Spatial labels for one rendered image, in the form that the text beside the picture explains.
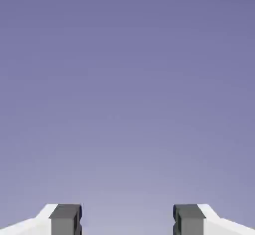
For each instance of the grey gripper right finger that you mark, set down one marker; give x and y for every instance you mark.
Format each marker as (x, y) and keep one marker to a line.
(191, 220)

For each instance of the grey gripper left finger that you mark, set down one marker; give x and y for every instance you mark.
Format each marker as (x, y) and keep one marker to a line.
(62, 220)

